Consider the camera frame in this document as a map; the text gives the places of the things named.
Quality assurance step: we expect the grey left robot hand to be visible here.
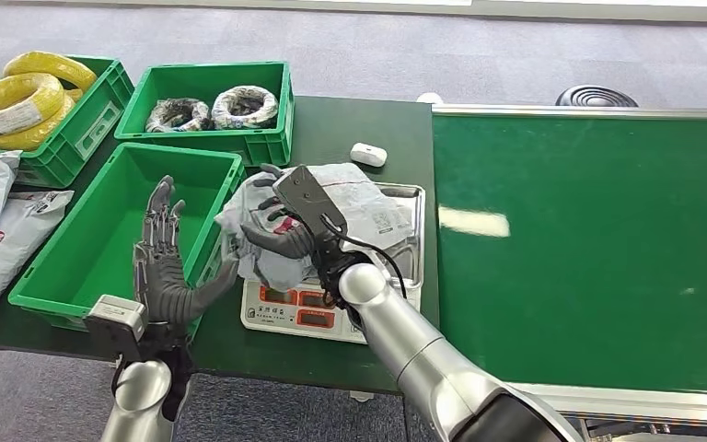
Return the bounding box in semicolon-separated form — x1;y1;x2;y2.
133;175;240;326

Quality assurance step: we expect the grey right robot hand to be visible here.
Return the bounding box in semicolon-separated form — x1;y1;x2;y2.
240;163;331;262

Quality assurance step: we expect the grey plastic mailer package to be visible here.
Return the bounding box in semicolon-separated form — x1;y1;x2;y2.
214;161;417;293

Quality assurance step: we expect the green conveyor belt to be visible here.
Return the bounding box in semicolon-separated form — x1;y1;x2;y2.
431;103;707;442

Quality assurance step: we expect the white electronic weighing scale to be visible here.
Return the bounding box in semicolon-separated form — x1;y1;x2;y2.
240;181;426;346

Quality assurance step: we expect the large empty-type green plastic crate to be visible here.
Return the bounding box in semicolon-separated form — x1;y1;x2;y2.
8;142;248;333

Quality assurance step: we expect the small white plastic case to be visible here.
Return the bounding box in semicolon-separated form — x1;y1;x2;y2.
349;142;388;169

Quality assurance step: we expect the steel scale tray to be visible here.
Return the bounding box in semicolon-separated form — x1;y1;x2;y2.
377;181;426;289

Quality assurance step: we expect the green crate with yellow coils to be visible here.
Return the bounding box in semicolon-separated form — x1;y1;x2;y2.
0;54;135;189

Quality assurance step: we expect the green crate with grey coils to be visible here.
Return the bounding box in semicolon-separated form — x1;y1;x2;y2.
114;61;296;168

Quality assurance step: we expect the black ribbed round object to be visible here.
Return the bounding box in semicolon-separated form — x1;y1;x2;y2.
554;84;640;109

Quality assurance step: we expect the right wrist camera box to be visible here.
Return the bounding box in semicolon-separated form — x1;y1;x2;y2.
272;164;350;245

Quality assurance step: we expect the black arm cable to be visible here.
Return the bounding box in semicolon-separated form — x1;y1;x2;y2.
319;215;409;300

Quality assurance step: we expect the dark wrapped wire coil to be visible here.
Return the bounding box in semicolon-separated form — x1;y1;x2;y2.
145;97;212;134

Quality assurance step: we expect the yellow wire coil with label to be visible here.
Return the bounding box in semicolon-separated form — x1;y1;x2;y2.
0;72;66;136

